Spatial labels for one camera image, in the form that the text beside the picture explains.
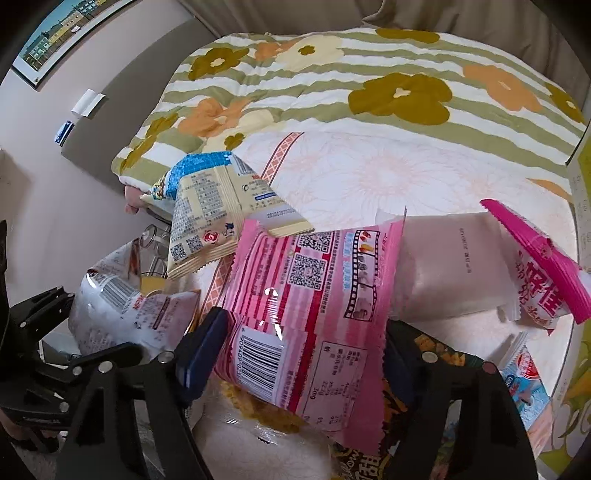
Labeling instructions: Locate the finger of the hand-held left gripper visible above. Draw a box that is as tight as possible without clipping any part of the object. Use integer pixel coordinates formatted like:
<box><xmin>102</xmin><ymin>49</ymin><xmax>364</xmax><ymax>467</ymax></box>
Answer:
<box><xmin>28</xmin><ymin>342</ymin><xmax>145</xmax><ymax>418</ymax></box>
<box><xmin>7</xmin><ymin>286</ymin><xmax>77</xmax><ymax>352</ymax></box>

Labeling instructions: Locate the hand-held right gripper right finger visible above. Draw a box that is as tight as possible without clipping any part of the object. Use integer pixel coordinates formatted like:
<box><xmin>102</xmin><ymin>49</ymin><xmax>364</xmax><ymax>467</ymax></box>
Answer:
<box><xmin>383</xmin><ymin>320</ymin><xmax>539</xmax><ymax>480</ymax></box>

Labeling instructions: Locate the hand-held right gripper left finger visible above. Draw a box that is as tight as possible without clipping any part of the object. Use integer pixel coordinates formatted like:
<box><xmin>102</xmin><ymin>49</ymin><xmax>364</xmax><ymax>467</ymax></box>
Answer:
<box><xmin>54</xmin><ymin>307</ymin><xmax>232</xmax><ymax>480</ymax></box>

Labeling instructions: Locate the pink snack packet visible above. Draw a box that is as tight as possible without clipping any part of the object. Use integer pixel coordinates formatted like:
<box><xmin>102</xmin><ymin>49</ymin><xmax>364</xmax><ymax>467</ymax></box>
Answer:
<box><xmin>213</xmin><ymin>206</ymin><xmax>407</xmax><ymax>445</ymax></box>

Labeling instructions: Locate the plain white snack packet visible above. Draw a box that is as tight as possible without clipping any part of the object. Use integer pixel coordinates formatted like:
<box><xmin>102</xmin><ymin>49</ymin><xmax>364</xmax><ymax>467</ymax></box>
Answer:
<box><xmin>376</xmin><ymin>208</ymin><xmax>522</xmax><ymax>320</ymax></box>

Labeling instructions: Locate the blue and cream snack packet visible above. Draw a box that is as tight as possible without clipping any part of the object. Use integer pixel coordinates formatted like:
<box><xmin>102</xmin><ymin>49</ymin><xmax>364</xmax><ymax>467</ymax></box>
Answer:
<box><xmin>140</xmin><ymin>151</ymin><xmax>315</xmax><ymax>281</ymax></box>

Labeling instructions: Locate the dark snack packet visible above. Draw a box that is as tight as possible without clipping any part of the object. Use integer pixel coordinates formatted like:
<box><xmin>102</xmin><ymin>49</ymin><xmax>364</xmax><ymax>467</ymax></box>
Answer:
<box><xmin>332</xmin><ymin>323</ymin><xmax>467</xmax><ymax>480</ymax></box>

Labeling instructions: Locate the clear white red-print snack packet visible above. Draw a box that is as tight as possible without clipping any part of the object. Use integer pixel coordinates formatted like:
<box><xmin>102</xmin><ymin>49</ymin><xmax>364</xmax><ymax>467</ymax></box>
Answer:
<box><xmin>69</xmin><ymin>240</ymin><xmax>201</xmax><ymax>365</ymax></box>

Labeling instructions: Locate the clear bag of white snack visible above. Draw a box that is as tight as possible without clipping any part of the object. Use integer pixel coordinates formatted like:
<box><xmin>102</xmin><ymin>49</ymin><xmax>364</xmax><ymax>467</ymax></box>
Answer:
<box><xmin>191</xmin><ymin>383</ymin><xmax>333</xmax><ymax>480</ymax></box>

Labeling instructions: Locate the small blue red white packet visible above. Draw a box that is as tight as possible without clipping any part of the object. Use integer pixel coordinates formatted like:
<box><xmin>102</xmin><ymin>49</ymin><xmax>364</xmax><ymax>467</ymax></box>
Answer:
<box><xmin>499</xmin><ymin>332</ymin><xmax>555</xmax><ymax>444</ymax></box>

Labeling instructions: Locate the clear glass object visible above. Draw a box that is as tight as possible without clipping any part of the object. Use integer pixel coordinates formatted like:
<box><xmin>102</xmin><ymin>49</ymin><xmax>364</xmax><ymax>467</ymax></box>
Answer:
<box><xmin>139</xmin><ymin>224</ymin><xmax>174</xmax><ymax>278</ymax></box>

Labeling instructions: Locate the pink cloth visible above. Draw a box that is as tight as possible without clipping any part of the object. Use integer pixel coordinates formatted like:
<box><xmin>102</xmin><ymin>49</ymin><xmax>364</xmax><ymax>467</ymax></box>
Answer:
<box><xmin>124</xmin><ymin>185</ymin><xmax>153</xmax><ymax>215</ymax></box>

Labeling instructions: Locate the white packet with magenta edge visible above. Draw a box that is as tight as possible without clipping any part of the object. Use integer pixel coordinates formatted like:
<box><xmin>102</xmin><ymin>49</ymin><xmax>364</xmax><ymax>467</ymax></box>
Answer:
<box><xmin>480</xmin><ymin>198</ymin><xmax>591</xmax><ymax>329</ymax></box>

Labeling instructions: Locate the framed picture of buildings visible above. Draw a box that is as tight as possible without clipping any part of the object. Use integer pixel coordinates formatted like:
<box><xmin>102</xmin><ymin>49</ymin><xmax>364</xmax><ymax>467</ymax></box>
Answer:
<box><xmin>11</xmin><ymin>0</ymin><xmax>134</xmax><ymax>88</ymax></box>

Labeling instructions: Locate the green striped floral quilt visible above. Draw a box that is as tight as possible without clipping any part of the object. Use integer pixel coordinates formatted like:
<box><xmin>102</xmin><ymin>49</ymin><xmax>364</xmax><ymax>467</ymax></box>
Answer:
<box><xmin>112</xmin><ymin>27</ymin><xmax>587</xmax><ymax>185</ymax></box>

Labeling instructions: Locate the white wall switch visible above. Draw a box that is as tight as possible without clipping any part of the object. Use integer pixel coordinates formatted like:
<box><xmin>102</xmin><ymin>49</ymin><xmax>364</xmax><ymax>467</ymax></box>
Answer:
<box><xmin>71</xmin><ymin>91</ymin><xmax>106</xmax><ymax>118</ymax></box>

